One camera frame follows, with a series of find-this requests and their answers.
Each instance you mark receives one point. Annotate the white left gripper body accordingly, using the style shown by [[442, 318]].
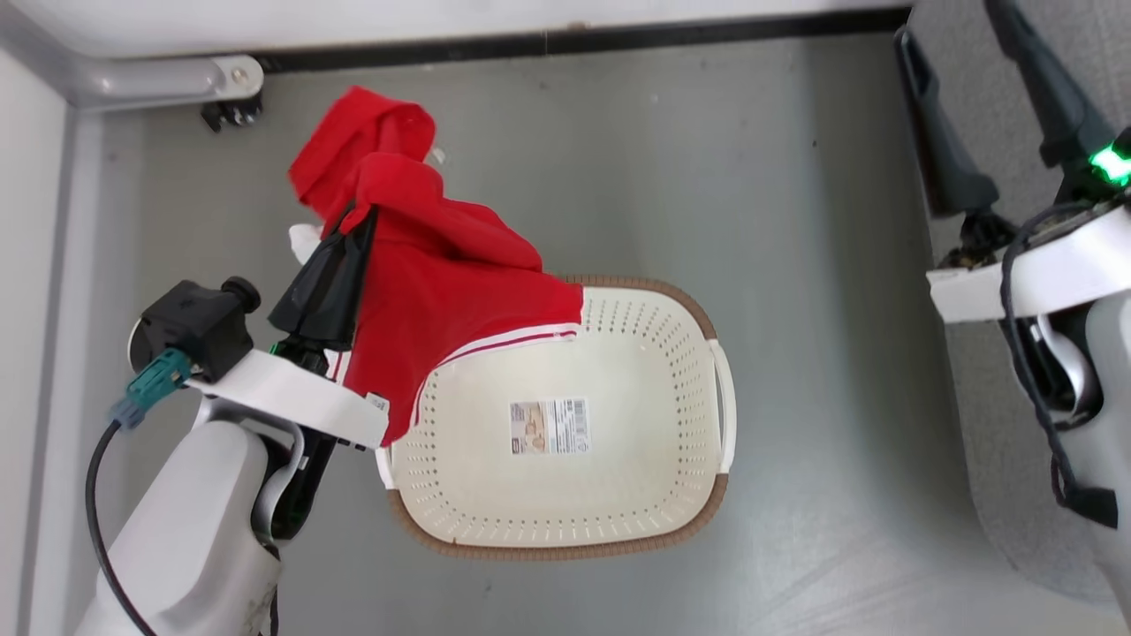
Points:
[[292, 393]]

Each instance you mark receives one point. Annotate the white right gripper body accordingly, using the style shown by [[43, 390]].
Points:
[[1060, 265]]

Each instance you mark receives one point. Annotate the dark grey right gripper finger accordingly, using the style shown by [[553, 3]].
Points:
[[941, 141], [1056, 106]]

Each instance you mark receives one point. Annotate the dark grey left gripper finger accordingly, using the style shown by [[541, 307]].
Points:
[[305, 296], [358, 283]]

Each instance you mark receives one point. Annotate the red garment with white stripes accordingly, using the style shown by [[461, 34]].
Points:
[[442, 283]]

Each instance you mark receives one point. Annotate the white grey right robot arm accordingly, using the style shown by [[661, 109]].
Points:
[[1115, 397]]

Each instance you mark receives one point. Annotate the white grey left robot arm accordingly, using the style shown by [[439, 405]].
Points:
[[185, 530]]

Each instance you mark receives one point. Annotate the cream perforated basket brown rim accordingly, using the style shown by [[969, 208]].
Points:
[[548, 503]]

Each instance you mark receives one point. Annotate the black caster wheel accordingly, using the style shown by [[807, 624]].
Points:
[[231, 113]]

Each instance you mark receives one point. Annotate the printed label sticker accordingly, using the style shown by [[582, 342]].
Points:
[[550, 427]]

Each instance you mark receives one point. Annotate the black baseboard strip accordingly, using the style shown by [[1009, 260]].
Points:
[[707, 34]]

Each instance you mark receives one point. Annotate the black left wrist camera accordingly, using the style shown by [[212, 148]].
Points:
[[194, 327]]

